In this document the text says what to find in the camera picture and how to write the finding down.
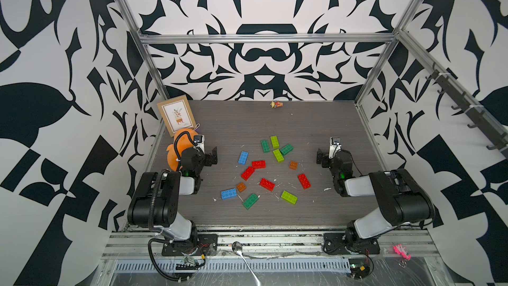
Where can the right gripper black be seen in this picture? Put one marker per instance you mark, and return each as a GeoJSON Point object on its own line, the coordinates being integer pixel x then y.
{"type": "Point", "coordinates": [325, 158]}

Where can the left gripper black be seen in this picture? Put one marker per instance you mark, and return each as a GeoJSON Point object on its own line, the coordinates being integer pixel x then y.
{"type": "Point", "coordinates": [207, 160]}

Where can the red lego brick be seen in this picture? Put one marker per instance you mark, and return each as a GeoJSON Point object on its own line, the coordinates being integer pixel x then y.
{"type": "Point", "coordinates": [304, 181]}
{"type": "Point", "coordinates": [248, 173]}
{"type": "Point", "coordinates": [260, 164]}
{"type": "Point", "coordinates": [268, 185]}

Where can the dark green lego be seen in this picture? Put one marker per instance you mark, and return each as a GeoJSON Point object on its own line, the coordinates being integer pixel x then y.
{"type": "Point", "coordinates": [286, 149]}
{"type": "Point", "coordinates": [251, 201]}
{"type": "Point", "coordinates": [265, 146]}

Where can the lime lego brick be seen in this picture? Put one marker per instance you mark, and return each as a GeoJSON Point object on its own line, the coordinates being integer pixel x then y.
{"type": "Point", "coordinates": [289, 198]}
{"type": "Point", "coordinates": [278, 155]}
{"type": "Point", "coordinates": [274, 142]}

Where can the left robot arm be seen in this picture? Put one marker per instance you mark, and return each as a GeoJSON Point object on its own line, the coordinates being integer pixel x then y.
{"type": "Point", "coordinates": [154, 205]}

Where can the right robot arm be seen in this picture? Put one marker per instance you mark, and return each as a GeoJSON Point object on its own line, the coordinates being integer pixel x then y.
{"type": "Point", "coordinates": [401, 201]}

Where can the orange small lego right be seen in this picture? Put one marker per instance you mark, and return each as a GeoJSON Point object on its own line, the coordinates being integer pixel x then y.
{"type": "Point", "coordinates": [293, 165]}

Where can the orange small lego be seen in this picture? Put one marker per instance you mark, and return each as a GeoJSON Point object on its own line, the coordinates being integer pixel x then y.
{"type": "Point", "coordinates": [241, 187]}
{"type": "Point", "coordinates": [293, 165]}

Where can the blue lego brick upper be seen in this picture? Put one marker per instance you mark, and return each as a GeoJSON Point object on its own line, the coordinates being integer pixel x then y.
{"type": "Point", "coordinates": [243, 157]}

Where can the blue lego brick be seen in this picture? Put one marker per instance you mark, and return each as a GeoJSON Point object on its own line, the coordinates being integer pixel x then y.
{"type": "Point", "coordinates": [243, 157]}
{"type": "Point", "coordinates": [229, 194]}

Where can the red lego brick tilted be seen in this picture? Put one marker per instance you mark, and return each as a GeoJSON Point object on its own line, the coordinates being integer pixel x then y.
{"type": "Point", "coordinates": [248, 173]}

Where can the blue lego brick lower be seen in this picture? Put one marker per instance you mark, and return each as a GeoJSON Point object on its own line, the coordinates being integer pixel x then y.
{"type": "Point", "coordinates": [229, 194]}

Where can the orange small lego left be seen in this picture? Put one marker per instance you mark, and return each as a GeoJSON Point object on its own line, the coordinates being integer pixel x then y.
{"type": "Point", "coordinates": [241, 187]}

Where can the red lego brick top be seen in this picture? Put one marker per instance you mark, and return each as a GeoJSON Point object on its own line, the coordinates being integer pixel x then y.
{"type": "Point", "coordinates": [260, 164]}

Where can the orange whale plush toy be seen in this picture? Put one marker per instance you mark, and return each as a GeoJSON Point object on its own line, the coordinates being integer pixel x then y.
{"type": "Point", "coordinates": [183, 144]}

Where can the framed plant picture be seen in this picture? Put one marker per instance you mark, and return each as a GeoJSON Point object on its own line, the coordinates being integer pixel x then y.
{"type": "Point", "coordinates": [176, 113]}

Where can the small toy figure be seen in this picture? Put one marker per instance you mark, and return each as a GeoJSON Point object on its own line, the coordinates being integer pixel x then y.
{"type": "Point", "coordinates": [276, 104]}

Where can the metal spoon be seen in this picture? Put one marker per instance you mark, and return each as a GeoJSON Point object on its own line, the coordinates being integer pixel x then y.
{"type": "Point", "coordinates": [237, 248]}

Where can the pink clip toy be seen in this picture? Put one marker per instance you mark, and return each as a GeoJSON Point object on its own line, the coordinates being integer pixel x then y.
{"type": "Point", "coordinates": [401, 251]}

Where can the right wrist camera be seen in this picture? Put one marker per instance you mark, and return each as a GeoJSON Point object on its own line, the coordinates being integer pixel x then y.
{"type": "Point", "coordinates": [334, 146]}

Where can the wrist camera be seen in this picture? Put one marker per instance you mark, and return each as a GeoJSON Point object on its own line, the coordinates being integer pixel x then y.
{"type": "Point", "coordinates": [334, 146]}
{"type": "Point", "coordinates": [199, 142]}

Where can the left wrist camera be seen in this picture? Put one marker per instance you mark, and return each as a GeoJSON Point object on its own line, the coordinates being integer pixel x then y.
{"type": "Point", "coordinates": [199, 142]}

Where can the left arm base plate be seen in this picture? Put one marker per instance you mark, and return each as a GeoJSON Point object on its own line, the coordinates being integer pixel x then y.
{"type": "Point", "coordinates": [201, 244]}

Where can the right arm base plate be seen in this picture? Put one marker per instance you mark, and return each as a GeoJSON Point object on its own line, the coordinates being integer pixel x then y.
{"type": "Point", "coordinates": [343, 244]}

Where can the wall hook rack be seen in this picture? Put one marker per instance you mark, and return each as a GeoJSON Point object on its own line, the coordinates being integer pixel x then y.
{"type": "Point", "coordinates": [465, 103]}

